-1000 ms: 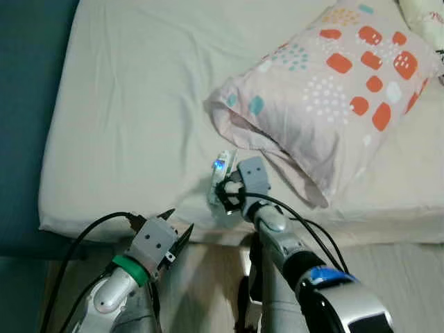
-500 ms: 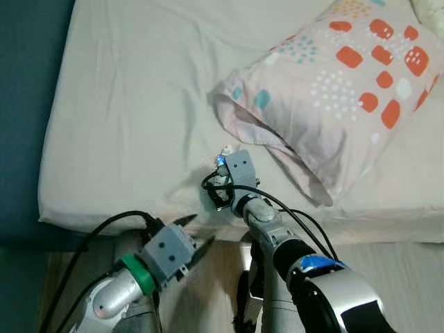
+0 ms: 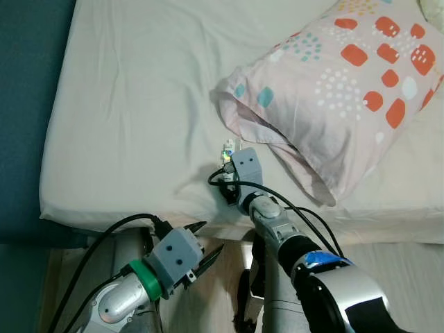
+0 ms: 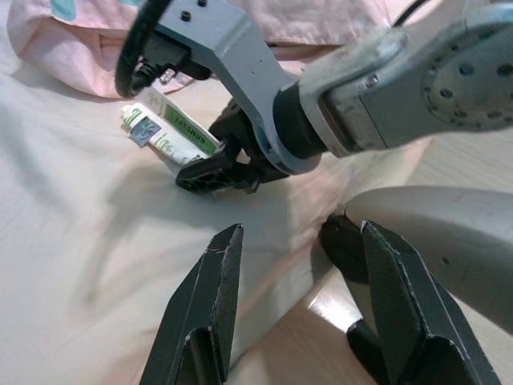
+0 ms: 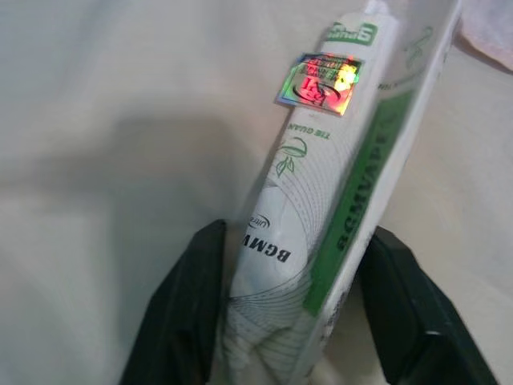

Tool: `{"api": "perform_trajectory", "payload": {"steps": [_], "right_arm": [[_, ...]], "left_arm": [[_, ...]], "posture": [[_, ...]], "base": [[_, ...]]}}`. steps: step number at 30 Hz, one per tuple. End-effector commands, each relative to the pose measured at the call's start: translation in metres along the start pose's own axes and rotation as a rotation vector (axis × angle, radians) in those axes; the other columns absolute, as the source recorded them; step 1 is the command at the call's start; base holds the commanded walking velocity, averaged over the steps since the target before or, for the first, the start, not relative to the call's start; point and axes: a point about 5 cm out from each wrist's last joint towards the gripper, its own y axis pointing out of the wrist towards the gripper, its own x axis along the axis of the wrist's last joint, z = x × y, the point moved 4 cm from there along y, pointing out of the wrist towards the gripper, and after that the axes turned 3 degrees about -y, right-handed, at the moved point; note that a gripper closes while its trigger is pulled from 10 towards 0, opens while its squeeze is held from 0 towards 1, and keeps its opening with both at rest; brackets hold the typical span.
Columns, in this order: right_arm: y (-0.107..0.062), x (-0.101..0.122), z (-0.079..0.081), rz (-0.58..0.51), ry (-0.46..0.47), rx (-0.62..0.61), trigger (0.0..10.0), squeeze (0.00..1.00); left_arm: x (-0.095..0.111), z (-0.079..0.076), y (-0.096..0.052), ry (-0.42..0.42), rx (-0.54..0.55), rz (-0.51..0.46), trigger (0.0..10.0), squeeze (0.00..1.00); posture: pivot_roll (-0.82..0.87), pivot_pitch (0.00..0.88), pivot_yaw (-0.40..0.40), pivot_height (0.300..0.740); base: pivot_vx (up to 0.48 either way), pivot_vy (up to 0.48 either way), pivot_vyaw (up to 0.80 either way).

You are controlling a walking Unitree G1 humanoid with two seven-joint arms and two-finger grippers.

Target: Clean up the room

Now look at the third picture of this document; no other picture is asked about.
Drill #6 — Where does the pink pillow with orange squares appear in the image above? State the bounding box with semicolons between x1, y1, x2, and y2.
210;0;444;207

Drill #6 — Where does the robot left leg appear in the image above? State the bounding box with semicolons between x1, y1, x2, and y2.
90;229;164;333

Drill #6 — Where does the robot leg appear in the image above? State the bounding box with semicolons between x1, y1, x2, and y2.
90;229;164;333
236;229;299;333

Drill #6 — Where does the robot right leg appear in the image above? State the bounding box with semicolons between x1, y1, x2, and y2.
236;229;299;333

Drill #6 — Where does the mattress with white sheet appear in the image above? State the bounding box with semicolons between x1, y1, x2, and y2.
38;0;444;245

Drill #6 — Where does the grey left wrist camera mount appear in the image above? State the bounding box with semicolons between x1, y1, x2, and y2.
146;227;204;292

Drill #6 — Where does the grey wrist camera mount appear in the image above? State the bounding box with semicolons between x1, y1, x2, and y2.
146;227;204;292
229;147;264;187

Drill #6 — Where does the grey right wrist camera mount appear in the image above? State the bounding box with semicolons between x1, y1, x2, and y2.
229;147;264;187

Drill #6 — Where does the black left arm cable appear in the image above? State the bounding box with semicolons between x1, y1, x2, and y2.
47;213;174;333

